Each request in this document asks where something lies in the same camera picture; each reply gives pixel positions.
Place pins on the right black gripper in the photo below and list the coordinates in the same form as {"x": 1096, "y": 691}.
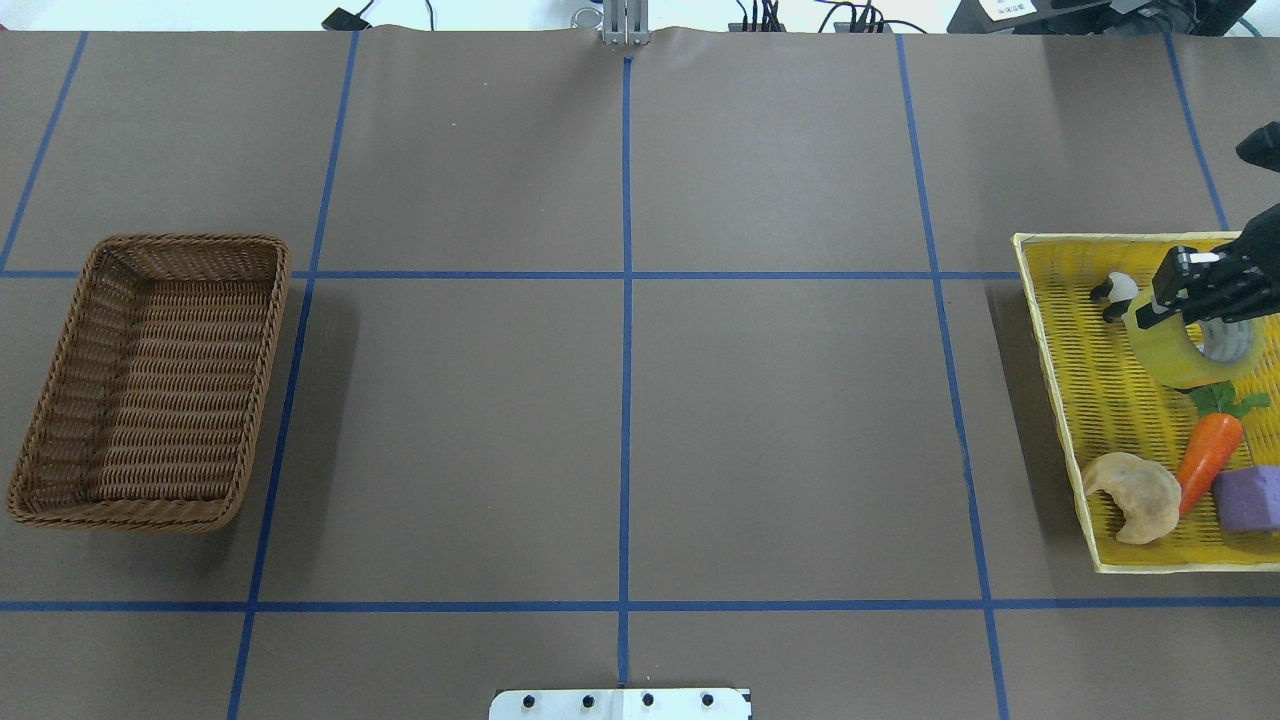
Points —
{"x": 1252, "y": 281}

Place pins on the clear yellow tape roll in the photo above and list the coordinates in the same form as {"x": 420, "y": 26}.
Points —
{"x": 1179, "y": 359}

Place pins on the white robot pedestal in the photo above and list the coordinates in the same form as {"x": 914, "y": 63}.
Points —
{"x": 623, "y": 703}

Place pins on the toy carrot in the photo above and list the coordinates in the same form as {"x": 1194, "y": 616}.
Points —
{"x": 1215, "y": 437}

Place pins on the panda figurine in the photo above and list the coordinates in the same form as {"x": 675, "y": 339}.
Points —
{"x": 1114, "y": 295}

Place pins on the purple foam block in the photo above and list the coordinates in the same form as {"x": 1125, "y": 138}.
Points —
{"x": 1247, "y": 500}

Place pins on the yellow plastic basket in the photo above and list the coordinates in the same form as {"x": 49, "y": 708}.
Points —
{"x": 1104, "y": 401}

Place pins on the brown wicker basket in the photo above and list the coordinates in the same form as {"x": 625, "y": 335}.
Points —
{"x": 149, "y": 417}

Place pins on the toy bread croissant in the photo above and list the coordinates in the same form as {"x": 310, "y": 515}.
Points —
{"x": 1146, "y": 492}

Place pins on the aluminium frame post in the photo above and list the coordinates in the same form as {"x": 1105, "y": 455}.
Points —
{"x": 625, "y": 22}

